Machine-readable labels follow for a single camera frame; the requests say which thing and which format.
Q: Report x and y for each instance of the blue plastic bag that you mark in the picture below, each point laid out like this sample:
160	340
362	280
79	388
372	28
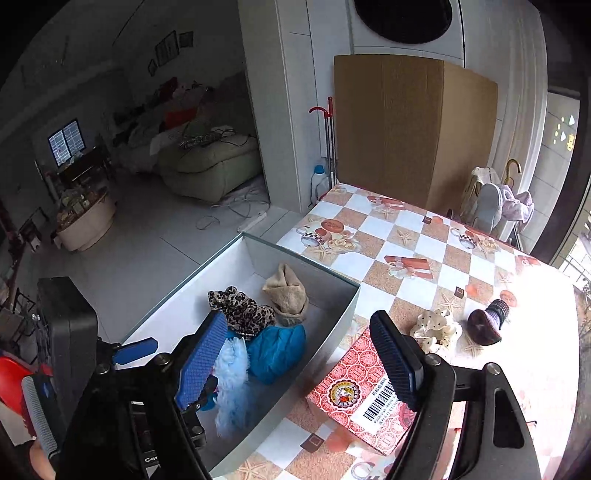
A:
277	353

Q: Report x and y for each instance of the dark wooden cabinet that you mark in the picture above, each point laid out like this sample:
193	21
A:
92	161

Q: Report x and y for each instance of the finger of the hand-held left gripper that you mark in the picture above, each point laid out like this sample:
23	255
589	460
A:
205	392
136	350

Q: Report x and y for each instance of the white cardboard storage box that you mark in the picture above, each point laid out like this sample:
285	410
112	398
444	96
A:
323	300

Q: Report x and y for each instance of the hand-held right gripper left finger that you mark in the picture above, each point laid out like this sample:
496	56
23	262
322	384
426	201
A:
203	369

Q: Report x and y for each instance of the large framed wall picture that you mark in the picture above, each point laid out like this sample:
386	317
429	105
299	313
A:
167	48

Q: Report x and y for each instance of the dark purple knit sock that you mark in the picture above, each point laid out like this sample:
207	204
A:
482	327

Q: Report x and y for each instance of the beige cushion seat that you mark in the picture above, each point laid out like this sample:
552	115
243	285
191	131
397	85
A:
217	161

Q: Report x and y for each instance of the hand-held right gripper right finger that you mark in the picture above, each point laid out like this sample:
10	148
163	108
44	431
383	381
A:
392	355

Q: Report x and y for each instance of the white power strip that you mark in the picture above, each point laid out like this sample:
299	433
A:
252	220

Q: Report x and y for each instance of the white washing machine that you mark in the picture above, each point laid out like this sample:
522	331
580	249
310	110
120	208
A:
455	32

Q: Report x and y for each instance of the beige round table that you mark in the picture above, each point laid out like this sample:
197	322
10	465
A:
87	226

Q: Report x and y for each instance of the small framed wall picture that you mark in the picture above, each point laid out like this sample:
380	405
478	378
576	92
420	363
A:
186	39

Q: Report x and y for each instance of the beige knit hat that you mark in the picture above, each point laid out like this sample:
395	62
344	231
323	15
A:
286	295

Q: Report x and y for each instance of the lilac garment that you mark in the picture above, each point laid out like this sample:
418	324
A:
519	205

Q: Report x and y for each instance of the red cloth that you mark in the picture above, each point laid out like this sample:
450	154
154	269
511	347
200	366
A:
180	117

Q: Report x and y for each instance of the leopard print scrunchie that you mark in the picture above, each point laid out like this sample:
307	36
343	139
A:
244	314

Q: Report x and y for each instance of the person's left hand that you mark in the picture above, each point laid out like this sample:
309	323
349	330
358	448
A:
41	461

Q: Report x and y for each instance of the light blue fluffy cloth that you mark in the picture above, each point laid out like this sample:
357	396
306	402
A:
233	383

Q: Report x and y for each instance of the red plastic object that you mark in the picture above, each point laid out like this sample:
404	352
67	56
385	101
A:
14	392

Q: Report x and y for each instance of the white polka dot scrunchie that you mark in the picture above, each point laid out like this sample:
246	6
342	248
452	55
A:
436	330

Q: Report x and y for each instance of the dark window frame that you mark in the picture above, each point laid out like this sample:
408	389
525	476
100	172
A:
568	217

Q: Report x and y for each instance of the red patterned carton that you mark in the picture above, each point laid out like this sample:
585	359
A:
351	392

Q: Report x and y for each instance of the large brown cardboard box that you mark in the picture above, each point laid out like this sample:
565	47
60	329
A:
406	129

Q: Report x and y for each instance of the white bottle with blue cap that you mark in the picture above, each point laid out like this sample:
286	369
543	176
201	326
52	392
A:
321	184

